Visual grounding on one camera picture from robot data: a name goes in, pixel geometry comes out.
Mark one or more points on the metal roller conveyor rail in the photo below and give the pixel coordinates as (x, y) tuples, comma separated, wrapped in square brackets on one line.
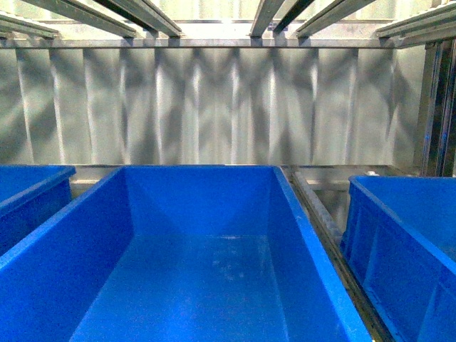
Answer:
[(330, 237)]

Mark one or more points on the empty blue plastic bin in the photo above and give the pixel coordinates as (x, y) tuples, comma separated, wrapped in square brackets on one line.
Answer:
[(196, 253)]

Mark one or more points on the blue bin far right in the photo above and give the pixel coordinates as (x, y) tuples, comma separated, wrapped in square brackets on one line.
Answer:
[(400, 244)]

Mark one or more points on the blue plastic bin with buttons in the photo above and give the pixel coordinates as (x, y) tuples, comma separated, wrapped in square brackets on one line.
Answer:
[(31, 194)]

